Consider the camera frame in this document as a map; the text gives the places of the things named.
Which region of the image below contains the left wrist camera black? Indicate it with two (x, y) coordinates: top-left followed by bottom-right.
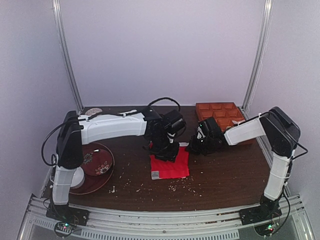
(162, 110), (187, 138)

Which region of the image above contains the orange compartment tray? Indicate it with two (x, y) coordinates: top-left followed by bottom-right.
(195, 101), (255, 148)

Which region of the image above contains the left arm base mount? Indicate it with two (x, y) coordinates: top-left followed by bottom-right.
(45, 203), (90, 226)

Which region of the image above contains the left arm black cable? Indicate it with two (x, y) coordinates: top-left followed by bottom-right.
(146, 97), (181, 113)

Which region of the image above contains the right aluminium frame post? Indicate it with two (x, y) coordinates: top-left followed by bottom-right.
(242, 0), (274, 113)

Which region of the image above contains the red white underwear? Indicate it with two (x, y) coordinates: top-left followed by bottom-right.
(150, 142), (190, 180)

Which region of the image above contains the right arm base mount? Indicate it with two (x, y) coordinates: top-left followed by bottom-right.
(239, 199), (282, 226)

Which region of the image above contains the aluminium front rail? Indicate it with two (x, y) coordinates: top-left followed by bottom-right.
(23, 193), (310, 240)

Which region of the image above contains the small patterned white bowl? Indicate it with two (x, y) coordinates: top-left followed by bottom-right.
(84, 107), (103, 116)

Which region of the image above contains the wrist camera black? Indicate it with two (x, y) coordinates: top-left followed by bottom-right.
(196, 117), (222, 139)
(162, 110), (187, 138)

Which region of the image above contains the red floral plate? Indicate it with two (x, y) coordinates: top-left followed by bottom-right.
(81, 149), (113, 177)

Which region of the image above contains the aluminium frame post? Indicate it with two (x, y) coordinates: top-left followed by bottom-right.
(242, 0), (274, 113)
(51, 0), (84, 112)

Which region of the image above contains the large dark red tray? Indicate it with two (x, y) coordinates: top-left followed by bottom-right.
(69, 142), (115, 195)

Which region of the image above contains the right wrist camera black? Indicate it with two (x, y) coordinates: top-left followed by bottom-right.
(196, 117), (222, 139)

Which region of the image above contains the left aluminium frame post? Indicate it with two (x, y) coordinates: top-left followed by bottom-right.
(51, 0), (84, 112)

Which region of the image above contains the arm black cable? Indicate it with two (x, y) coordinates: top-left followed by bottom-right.
(146, 97), (181, 113)
(271, 139), (310, 235)

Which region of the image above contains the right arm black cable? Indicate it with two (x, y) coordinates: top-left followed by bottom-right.
(271, 139), (310, 235)

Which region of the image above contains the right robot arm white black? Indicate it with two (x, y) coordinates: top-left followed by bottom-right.
(186, 106), (301, 201)

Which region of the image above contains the white round cup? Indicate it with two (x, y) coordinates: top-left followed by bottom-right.
(70, 167), (85, 189)

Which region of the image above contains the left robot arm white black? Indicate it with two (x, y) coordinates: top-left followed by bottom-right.
(52, 106), (186, 206)

